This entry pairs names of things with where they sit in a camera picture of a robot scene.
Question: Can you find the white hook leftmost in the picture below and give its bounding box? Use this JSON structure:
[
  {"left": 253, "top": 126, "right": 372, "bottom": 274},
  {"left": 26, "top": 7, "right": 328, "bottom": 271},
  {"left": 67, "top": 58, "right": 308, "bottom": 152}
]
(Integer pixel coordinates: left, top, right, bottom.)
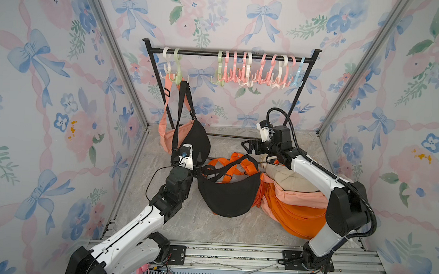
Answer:
[{"left": 160, "top": 46, "right": 172, "bottom": 78}]

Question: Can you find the black crossbody bag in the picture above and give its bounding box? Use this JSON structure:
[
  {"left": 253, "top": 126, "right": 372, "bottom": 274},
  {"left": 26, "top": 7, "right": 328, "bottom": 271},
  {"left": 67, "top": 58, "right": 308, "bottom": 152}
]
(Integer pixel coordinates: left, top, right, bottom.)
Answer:
[
  {"left": 171, "top": 80, "right": 211, "bottom": 165},
  {"left": 195, "top": 151, "right": 264, "bottom": 220}
]

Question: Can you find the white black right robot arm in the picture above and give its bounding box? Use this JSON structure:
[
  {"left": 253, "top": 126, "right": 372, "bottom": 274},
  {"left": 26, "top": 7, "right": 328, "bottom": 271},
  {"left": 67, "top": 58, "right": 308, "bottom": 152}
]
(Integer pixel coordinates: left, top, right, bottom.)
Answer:
[{"left": 241, "top": 122, "right": 377, "bottom": 273}]

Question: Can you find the light blue hook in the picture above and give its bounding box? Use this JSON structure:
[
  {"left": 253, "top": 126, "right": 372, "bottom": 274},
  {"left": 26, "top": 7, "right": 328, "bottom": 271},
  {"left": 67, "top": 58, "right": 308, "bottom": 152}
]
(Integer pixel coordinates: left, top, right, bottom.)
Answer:
[{"left": 290, "top": 57, "right": 305, "bottom": 87}]

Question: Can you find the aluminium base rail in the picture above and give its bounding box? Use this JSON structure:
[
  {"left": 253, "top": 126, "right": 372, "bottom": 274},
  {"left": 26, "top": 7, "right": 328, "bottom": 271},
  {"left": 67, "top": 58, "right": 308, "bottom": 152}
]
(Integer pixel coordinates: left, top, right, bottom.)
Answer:
[{"left": 75, "top": 235, "right": 395, "bottom": 274}]

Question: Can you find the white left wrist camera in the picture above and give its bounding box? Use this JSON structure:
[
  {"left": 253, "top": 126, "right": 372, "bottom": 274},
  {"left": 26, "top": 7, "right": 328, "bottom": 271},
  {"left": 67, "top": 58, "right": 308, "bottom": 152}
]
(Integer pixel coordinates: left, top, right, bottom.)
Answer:
[{"left": 177, "top": 144, "right": 194, "bottom": 170}]

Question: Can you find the black corrugated cable conduit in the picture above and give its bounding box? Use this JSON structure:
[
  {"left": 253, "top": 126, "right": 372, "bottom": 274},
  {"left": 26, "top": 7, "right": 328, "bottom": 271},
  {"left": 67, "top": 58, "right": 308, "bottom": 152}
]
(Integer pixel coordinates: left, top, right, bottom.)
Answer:
[{"left": 261, "top": 106, "right": 383, "bottom": 240}]

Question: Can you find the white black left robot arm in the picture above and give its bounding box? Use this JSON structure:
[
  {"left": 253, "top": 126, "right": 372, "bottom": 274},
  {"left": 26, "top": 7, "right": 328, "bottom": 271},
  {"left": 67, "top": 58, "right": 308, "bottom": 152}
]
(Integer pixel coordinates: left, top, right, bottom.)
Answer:
[{"left": 64, "top": 151, "right": 203, "bottom": 274}]

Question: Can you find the black clothes rack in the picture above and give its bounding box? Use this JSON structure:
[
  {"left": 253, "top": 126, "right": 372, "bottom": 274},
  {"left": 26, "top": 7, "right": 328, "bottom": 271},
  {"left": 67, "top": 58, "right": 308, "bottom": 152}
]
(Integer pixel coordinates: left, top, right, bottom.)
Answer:
[{"left": 142, "top": 38, "right": 322, "bottom": 129}]

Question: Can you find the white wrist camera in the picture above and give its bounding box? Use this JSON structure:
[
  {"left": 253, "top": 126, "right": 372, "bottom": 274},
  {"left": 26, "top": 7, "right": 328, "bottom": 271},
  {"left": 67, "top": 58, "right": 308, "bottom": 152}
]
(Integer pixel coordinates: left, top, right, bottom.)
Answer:
[
  {"left": 177, "top": 144, "right": 194, "bottom": 170},
  {"left": 256, "top": 121, "right": 273, "bottom": 143}
]

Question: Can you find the beige crossbody bag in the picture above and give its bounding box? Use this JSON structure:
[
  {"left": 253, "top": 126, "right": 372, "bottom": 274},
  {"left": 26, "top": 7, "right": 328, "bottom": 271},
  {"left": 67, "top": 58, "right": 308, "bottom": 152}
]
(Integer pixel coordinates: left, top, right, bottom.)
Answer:
[{"left": 260, "top": 155, "right": 319, "bottom": 193}]

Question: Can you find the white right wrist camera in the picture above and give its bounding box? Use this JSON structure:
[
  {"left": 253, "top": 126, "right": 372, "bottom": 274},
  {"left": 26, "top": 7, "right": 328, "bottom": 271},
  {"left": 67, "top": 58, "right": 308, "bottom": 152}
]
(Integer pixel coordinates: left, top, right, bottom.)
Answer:
[{"left": 256, "top": 121, "right": 273, "bottom": 143}]

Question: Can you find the orange crossbody bag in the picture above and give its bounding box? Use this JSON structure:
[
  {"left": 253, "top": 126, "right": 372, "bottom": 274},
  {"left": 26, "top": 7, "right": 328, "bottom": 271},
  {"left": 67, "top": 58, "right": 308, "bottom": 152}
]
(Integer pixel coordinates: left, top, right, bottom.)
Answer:
[
  {"left": 205, "top": 150, "right": 267, "bottom": 209},
  {"left": 253, "top": 187, "right": 326, "bottom": 240}
]

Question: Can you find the pink crossbody bag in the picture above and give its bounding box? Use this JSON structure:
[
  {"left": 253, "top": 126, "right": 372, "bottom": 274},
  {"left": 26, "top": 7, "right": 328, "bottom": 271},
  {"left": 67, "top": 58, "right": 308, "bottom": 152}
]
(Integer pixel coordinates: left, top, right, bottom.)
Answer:
[
  {"left": 158, "top": 76, "right": 194, "bottom": 154},
  {"left": 257, "top": 173, "right": 328, "bottom": 220}
]

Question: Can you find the pink alarm clock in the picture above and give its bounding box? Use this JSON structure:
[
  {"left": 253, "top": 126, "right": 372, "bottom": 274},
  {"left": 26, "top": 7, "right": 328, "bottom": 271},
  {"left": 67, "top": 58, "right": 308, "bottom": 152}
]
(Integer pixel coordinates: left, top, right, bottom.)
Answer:
[{"left": 135, "top": 264, "right": 150, "bottom": 274}]

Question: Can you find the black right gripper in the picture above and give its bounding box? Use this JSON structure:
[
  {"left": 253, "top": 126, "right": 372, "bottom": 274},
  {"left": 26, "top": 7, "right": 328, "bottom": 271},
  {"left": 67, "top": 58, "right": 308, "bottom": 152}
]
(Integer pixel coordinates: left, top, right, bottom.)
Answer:
[{"left": 243, "top": 136, "right": 281, "bottom": 158}]

